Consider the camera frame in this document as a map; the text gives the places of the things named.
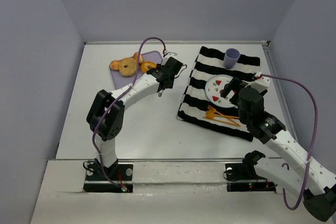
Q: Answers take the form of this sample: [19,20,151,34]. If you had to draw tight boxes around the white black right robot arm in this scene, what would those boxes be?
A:
[220,73,335,222]

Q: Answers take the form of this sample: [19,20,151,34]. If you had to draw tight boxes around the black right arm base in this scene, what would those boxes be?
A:
[223,151,277,193]

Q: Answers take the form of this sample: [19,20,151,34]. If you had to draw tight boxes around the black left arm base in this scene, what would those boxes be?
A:
[83,159,133,193]

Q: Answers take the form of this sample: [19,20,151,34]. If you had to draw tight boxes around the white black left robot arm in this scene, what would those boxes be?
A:
[86,56,187,176]

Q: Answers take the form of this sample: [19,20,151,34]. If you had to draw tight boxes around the small glazed bread roll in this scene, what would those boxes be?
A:
[133,51,143,65]

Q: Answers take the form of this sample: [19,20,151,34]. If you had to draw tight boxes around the pale round bread bun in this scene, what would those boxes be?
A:
[109,60,121,71]

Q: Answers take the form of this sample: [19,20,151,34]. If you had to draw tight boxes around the watermelon pattern plate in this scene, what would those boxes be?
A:
[204,74,234,108]

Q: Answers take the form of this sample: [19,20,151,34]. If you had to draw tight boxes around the orange plastic fork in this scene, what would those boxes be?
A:
[207,105,222,114]

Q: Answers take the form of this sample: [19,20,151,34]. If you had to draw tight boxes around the orange glazed donut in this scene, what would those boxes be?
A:
[141,61,156,73]

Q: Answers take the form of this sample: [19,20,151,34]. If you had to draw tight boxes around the orange plastic spoon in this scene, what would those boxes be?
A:
[206,110,239,119]

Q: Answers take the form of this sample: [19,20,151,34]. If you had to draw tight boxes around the lavender plastic cup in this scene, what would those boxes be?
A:
[223,48,240,69]

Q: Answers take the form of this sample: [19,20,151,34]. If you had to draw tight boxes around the orange plastic knife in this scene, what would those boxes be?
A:
[202,115,241,127]

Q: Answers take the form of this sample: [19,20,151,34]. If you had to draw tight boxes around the black white striped cloth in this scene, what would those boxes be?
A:
[177,46,260,142]

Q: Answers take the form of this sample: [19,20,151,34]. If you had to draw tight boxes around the large beige bagel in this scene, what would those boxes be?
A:
[119,58,138,77]

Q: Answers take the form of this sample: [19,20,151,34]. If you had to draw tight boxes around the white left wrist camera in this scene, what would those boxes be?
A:
[163,51,177,58]

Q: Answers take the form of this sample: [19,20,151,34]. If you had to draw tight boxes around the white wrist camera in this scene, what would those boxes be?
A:
[250,72,270,95]
[163,51,177,58]

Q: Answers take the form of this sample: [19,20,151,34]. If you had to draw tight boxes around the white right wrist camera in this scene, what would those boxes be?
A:
[250,72,270,95]

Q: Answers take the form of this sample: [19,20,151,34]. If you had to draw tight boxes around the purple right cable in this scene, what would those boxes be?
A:
[259,73,318,211]

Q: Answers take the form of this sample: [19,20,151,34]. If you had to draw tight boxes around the metal table edge rail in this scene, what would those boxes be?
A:
[84,40,270,46]

